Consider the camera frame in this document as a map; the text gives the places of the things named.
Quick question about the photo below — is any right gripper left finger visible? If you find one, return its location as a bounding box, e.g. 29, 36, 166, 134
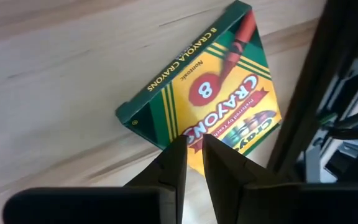
123, 134, 189, 224

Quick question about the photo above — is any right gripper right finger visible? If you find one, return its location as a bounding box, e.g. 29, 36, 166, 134
201, 133, 281, 224

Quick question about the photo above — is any yellow green crayon box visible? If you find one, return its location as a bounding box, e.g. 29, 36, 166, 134
114, 0, 283, 175

